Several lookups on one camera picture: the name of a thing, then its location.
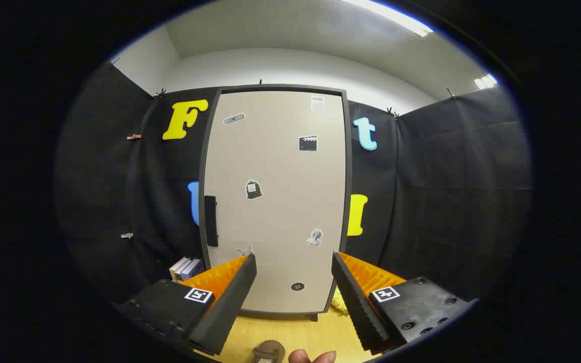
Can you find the white book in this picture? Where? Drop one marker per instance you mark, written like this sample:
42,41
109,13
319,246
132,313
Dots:
177,267

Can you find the grey book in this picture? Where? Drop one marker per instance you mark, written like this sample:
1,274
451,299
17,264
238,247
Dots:
185,268

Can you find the long ceiling light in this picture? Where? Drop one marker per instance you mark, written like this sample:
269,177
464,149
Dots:
391,16

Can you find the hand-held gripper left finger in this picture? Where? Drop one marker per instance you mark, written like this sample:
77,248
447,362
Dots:
230,297

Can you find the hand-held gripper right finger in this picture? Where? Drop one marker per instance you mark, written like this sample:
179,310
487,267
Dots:
356,297

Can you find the beige shoe cabinet door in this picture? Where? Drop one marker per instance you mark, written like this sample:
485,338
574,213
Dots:
280,166

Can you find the black backdrop cloth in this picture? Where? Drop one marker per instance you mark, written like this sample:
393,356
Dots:
447,201

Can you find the small ceiling light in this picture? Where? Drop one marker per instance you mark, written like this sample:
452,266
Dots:
486,80

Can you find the brown fuzzy shoe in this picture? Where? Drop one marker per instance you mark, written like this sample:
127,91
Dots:
269,350

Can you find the dark grey shoe cabinet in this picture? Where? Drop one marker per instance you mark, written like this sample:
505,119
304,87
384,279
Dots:
349,201

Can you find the yellow-green crumpled item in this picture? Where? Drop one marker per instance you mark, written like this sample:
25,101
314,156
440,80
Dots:
340,301

